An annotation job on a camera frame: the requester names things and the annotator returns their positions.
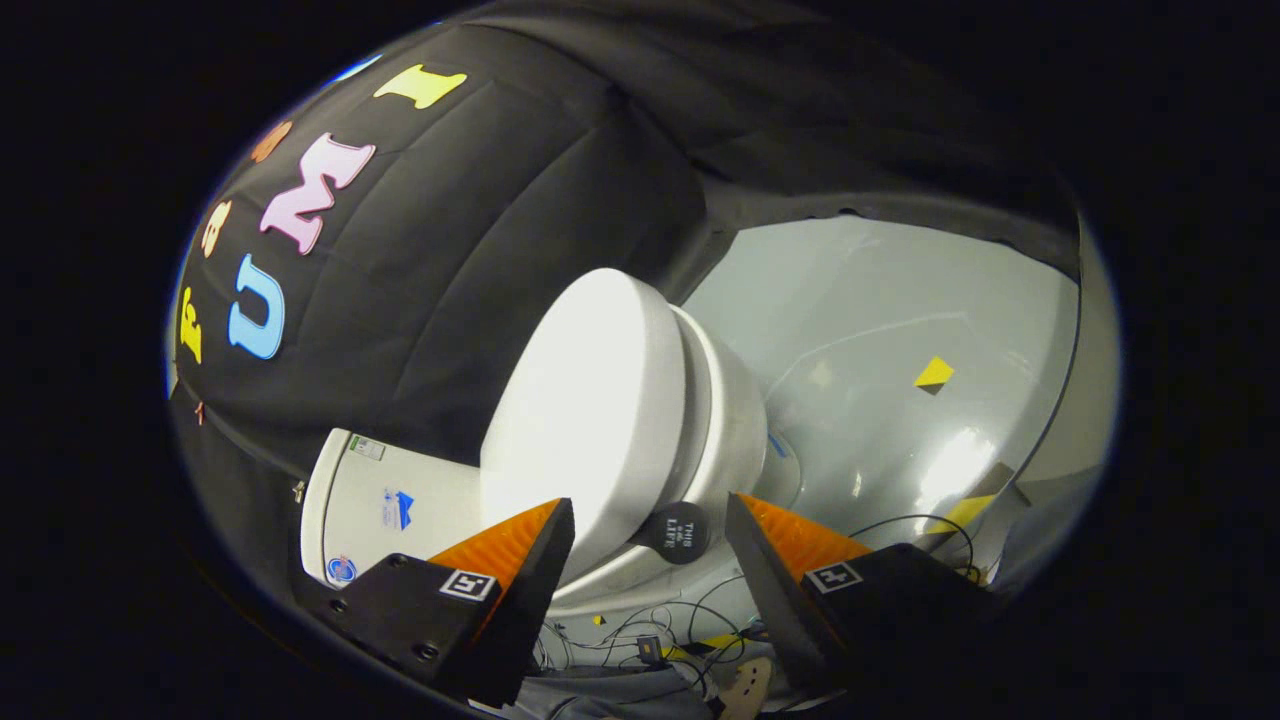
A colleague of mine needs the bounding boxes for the thin black cable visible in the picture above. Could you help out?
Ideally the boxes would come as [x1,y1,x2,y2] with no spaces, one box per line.
[846,513,978,583]

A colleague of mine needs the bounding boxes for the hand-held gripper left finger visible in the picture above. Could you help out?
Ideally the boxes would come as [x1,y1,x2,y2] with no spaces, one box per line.
[295,496,578,711]

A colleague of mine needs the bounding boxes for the black backdrop cloth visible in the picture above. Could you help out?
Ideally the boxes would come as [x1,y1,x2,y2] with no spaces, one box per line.
[165,0,1086,601]

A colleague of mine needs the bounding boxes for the person's grey trousers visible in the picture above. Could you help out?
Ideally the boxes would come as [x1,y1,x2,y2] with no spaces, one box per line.
[495,668,716,720]

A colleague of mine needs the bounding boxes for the white toilet seat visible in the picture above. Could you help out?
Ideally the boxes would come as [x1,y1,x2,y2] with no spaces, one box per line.
[600,303,729,591]

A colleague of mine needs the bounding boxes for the tangle of black cables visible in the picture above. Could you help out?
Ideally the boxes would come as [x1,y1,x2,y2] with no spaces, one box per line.
[533,575,773,693]

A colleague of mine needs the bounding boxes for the beige perforated shoe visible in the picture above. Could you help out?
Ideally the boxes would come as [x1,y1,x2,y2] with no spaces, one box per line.
[718,656,775,720]

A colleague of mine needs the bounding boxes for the white toilet tank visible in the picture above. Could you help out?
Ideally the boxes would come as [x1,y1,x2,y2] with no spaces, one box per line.
[299,428,493,593]

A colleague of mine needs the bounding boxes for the white toilet bowl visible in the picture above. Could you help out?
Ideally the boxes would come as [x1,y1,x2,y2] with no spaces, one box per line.
[552,328,771,613]

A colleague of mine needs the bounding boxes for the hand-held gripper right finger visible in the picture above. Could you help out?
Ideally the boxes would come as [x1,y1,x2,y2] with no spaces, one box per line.
[724,492,999,693]

